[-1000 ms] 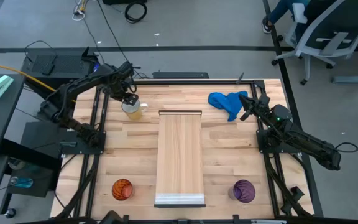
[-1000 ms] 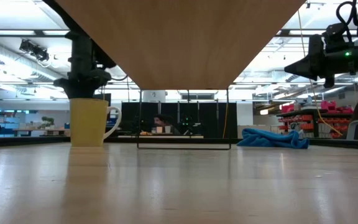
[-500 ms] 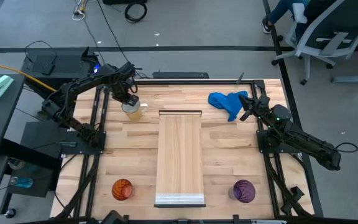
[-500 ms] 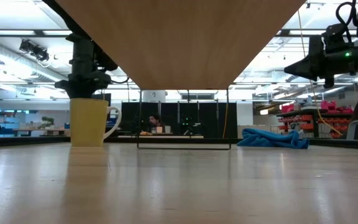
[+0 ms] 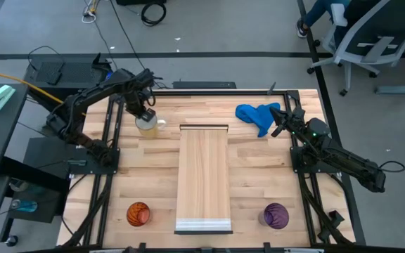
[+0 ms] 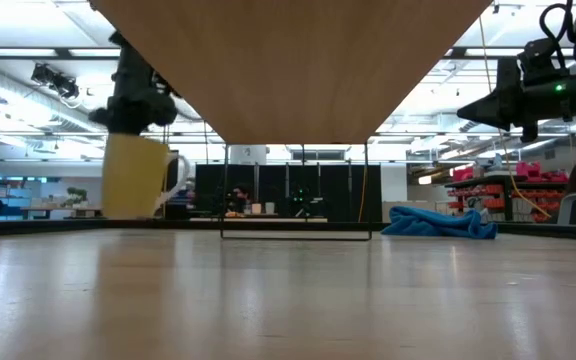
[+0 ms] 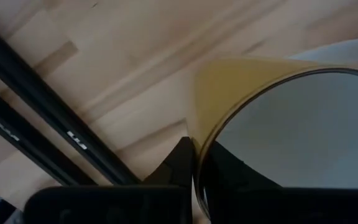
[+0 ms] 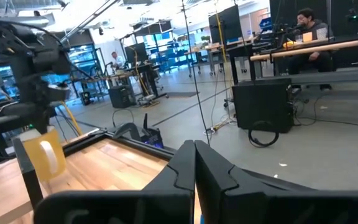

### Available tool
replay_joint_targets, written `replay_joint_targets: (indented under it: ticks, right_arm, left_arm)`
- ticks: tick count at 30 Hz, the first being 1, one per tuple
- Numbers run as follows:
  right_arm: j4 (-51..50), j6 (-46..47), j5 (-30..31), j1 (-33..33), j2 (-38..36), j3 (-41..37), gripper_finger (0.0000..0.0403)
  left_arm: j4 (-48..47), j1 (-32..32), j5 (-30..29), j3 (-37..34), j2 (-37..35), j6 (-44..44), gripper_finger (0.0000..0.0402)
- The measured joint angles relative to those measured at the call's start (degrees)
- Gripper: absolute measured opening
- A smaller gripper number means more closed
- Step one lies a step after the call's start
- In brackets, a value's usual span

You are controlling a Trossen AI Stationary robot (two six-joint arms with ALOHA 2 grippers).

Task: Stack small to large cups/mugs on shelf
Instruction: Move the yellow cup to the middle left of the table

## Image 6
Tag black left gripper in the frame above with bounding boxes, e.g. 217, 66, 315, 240
87, 89, 179, 136

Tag black partition panels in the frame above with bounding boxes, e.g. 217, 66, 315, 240
195, 163, 383, 224

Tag black monitor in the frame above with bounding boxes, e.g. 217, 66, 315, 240
165, 149, 180, 194

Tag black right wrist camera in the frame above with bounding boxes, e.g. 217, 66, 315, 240
517, 37, 569, 86

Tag rack with red bins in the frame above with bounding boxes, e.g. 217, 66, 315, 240
445, 160, 572, 224

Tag green potted plant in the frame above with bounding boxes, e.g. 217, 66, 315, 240
62, 186, 89, 209

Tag blue cloth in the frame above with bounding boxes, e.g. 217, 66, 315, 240
380, 205, 499, 241

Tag background wooden table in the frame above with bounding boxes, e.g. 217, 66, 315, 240
20, 206, 104, 220

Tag black aluminium table frame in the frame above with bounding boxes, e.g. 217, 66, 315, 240
0, 218, 576, 242

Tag background robot with green lights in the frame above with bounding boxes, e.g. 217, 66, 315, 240
287, 184, 325, 219

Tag yellow hanging cable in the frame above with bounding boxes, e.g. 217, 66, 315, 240
357, 164, 369, 224
477, 14, 554, 220

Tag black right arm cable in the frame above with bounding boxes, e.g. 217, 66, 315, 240
539, 0, 576, 69

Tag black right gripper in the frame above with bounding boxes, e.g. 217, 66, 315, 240
456, 56, 576, 144

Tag black ceiling camera rig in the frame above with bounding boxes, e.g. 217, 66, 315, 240
30, 63, 80, 100

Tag white cup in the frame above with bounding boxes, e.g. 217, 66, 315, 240
100, 132, 192, 220

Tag wooden shelf with black legs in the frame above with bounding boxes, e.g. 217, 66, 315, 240
90, 0, 494, 242

